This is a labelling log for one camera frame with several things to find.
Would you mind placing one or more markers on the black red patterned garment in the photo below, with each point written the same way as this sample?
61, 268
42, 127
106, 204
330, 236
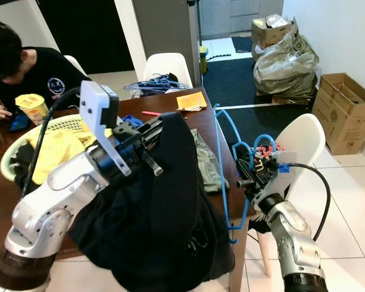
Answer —
267, 150

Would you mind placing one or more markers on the filled cardboard box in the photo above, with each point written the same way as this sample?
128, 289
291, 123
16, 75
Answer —
263, 33

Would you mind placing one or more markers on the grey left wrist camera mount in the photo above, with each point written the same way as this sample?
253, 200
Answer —
98, 106

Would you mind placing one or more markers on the black garment in basket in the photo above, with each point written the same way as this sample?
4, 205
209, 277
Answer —
24, 167

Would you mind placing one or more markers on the open empty cardboard box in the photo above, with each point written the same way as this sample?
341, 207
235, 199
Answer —
340, 121

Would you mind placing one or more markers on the yellow garment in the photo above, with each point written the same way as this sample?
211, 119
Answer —
58, 152

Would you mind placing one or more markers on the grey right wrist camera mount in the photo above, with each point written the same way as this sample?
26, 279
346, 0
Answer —
274, 182

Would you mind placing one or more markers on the pink pen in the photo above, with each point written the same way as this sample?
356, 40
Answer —
151, 113

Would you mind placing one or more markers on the white plastic chair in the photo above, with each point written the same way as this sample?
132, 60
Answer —
304, 137
167, 64

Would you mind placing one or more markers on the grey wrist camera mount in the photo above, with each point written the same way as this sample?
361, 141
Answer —
274, 182
98, 106

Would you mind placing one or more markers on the yellow noodle cup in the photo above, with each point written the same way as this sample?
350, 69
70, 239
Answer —
33, 111

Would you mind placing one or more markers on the black floor mat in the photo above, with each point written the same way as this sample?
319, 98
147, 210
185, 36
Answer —
231, 82

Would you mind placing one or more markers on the orange packet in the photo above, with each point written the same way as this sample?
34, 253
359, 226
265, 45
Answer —
191, 100

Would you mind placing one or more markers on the large black garment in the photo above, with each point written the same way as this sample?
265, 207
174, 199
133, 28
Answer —
158, 225

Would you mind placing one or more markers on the grey kitchen cabinet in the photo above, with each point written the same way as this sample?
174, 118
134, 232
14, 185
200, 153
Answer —
243, 12

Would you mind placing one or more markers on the dark wooden table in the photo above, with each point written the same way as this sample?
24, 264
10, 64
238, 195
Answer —
6, 207

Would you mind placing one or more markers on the person in black t-shirt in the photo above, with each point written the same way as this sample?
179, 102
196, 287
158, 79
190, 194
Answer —
48, 70

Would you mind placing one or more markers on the olive plastic bag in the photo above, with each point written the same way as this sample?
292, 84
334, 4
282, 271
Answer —
286, 67

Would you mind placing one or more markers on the dark grey tall cabinet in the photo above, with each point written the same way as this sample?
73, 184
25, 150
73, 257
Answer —
164, 27

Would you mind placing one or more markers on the blue pouch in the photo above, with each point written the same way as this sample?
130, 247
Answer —
20, 123

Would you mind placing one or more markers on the blue plastic hanger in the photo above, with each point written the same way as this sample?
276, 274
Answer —
161, 84
219, 152

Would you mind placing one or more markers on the yellow bottle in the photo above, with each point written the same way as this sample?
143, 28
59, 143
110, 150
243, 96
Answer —
203, 61

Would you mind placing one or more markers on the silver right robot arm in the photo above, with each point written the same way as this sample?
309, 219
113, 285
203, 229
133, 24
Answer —
295, 237

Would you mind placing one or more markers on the light green laundry basket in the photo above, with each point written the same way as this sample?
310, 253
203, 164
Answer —
9, 161

